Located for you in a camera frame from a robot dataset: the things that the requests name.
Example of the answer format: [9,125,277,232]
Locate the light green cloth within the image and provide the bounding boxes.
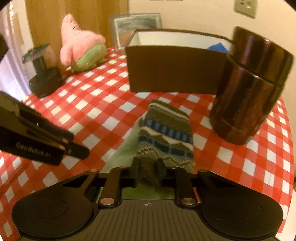
[100,117,175,200]

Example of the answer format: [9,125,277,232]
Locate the striped knitted sock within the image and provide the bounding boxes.
[137,100,194,186]

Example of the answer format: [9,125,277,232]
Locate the blue cloth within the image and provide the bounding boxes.
[207,43,229,53]

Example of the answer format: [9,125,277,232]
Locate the black glass-domed grinder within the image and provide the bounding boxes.
[22,43,62,98]

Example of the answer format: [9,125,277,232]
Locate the sheer purple curtain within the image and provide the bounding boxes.
[1,1,31,100]

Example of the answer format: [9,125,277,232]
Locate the red white checkered tablecloth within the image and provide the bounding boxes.
[1,49,295,240]

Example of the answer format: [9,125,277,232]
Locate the pink starfish plush toy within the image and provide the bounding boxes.
[60,14,107,72]

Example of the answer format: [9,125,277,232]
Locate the brown cardboard box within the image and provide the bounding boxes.
[125,29,232,94]

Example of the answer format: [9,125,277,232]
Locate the yellow-brown curtain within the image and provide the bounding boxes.
[24,0,130,70]

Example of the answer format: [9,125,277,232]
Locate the dark brown metal canister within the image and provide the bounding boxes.
[209,26,293,145]

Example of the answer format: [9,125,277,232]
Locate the framed picture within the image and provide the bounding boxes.
[109,13,162,50]

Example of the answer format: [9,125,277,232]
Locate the beige data wall plate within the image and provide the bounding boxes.
[234,0,258,19]

